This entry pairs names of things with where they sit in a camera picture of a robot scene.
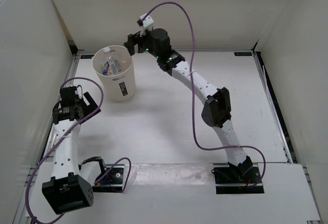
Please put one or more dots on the blue label plastic bottle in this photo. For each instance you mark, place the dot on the blue label plastic bottle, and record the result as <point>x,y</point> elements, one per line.
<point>105,69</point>

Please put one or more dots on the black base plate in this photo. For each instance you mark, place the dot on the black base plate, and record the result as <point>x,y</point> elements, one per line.
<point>227,182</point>
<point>113,182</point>

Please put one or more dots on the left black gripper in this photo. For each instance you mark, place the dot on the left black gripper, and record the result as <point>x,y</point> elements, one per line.
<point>92,106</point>

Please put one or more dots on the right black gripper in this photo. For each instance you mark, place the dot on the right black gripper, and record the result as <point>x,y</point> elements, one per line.
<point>135,39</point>

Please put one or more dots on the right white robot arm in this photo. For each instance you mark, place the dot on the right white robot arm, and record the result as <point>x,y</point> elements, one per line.
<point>216,111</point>

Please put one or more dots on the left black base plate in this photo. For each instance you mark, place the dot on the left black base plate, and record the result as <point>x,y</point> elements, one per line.
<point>113,182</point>

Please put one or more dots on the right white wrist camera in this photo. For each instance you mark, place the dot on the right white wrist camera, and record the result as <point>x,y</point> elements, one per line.
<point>145,23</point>

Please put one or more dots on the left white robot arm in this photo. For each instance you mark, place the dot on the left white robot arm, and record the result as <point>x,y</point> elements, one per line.
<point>71,181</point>

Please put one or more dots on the clear bottle red white label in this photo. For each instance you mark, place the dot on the clear bottle red white label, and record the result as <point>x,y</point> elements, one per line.
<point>113,66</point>

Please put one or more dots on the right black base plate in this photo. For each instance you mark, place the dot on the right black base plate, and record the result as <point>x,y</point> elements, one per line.
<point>227,182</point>

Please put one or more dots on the clear bottle blue cap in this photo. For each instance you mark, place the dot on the clear bottle blue cap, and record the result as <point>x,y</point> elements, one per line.
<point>111,53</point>

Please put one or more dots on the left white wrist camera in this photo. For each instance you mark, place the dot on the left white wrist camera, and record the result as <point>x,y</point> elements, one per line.
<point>79,91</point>

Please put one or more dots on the white plastic bin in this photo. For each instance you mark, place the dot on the white plastic bin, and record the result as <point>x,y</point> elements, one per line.
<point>119,87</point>

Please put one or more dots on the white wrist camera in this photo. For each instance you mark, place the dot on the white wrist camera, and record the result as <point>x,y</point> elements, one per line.
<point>145,23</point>
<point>79,91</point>

